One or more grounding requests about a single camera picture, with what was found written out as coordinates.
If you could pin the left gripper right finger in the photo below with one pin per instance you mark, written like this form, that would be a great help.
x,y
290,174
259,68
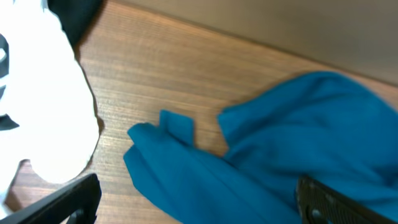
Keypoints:
x,y
319,204

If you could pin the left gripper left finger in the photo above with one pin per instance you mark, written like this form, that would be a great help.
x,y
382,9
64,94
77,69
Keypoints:
x,y
76,203

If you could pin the blue polo shirt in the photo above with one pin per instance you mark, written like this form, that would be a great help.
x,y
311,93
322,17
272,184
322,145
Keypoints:
x,y
321,124

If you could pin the white printed t-shirt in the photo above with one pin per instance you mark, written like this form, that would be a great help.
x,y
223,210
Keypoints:
x,y
47,108

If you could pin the black garment at left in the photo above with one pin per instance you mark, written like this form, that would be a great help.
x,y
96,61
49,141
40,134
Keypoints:
x,y
75,16

